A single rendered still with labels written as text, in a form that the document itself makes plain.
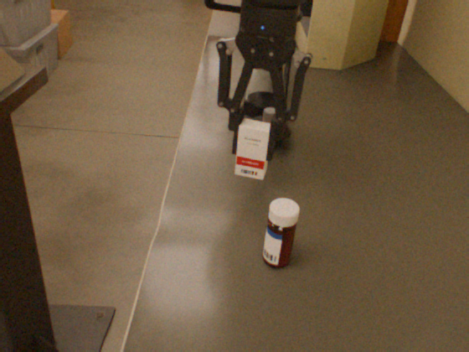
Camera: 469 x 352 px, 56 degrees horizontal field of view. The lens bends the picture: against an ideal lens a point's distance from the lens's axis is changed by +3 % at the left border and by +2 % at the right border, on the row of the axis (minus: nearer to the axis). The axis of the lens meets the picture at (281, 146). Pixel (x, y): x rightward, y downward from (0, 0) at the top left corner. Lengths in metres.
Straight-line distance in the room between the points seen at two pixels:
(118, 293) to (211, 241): 1.23
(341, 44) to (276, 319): 0.91
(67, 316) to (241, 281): 1.26
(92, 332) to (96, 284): 0.22
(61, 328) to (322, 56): 1.24
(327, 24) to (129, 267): 1.23
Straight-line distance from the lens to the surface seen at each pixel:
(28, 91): 1.12
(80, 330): 1.74
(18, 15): 3.20
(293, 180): 0.76
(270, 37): 0.58
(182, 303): 0.55
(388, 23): 1.71
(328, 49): 1.29
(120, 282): 1.87
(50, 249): 2.06
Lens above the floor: 1.36
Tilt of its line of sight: 30 degrees down
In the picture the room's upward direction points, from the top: 8 degrees clockwise
